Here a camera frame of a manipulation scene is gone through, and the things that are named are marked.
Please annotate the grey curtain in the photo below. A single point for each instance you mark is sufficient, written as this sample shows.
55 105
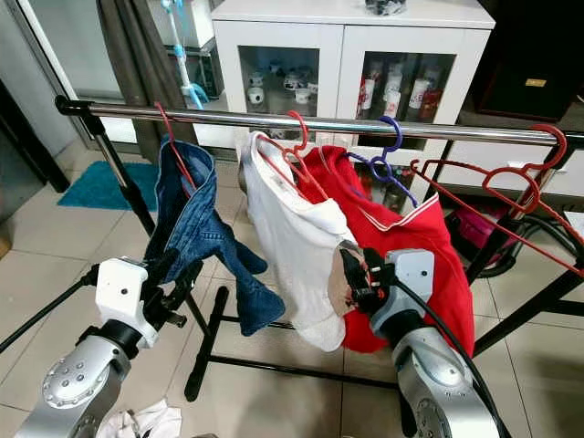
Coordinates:
137 55

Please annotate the white mug with red print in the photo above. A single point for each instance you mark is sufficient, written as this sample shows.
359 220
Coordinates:
418 91
392 102
368 91

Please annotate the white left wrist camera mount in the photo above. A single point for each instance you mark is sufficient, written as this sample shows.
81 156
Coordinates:
120 287

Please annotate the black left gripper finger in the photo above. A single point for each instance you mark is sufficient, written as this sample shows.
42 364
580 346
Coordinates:
176 263
190 290

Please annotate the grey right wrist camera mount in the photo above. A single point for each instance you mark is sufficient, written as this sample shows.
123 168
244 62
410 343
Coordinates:
412 274

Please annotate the light blue mop pole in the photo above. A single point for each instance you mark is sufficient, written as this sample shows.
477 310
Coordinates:
176 41

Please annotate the white crumpled cloth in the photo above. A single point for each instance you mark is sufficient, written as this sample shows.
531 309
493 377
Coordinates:
146 422

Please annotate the blue denim jeans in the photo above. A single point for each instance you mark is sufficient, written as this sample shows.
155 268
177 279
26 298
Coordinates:
201 219

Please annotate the metal clothes rack black frame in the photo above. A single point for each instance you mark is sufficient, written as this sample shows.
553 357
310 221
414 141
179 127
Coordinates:
237 117

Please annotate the teal floor mat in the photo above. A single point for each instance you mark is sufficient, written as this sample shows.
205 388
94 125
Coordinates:
100 187

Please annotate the dark brown cabinet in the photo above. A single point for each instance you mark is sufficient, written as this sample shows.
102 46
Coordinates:
538 46

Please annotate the white glass-door cabinet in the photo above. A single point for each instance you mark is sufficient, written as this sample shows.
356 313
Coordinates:
339 55

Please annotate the small white cup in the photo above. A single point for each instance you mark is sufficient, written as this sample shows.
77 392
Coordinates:
255 95

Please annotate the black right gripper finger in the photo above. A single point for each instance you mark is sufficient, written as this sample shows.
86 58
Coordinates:
360 292
355 260

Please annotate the console with white drawers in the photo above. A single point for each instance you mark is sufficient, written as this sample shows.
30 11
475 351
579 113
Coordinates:
465 153

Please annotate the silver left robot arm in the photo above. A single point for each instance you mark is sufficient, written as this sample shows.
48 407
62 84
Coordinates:
73 383

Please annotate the red shirt with white trim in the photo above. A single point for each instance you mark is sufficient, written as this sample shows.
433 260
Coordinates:
420 228

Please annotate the pink bucket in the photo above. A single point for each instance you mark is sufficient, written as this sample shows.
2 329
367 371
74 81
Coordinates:
474 228

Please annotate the purple plastic hanger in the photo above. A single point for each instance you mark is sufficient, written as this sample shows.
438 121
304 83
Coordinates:
374 164

